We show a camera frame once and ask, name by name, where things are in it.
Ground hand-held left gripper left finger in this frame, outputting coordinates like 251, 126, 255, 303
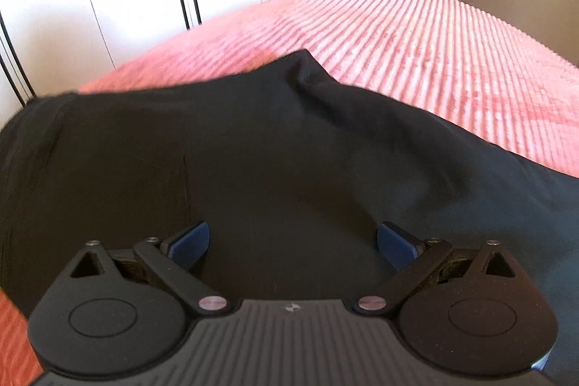
68, 221, 231, 317

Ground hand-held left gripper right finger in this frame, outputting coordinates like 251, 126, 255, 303
353, 221, 516, 317

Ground black pants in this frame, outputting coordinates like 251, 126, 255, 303
0, 48, 579, 373

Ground pink ribbed blanket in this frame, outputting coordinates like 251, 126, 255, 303
0, 0, 579, 386

